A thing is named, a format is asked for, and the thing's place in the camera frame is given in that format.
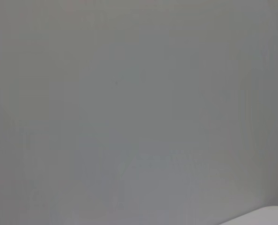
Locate white table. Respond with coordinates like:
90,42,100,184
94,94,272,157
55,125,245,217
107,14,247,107
219,205,278,225

